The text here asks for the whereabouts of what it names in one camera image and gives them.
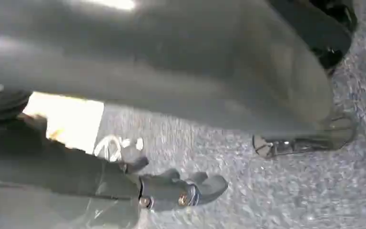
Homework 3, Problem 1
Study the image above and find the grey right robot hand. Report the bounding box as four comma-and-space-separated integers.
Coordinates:
0, 0, 358, 229

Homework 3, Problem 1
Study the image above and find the white cable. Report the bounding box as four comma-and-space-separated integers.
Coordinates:
93, 135, 146, 162

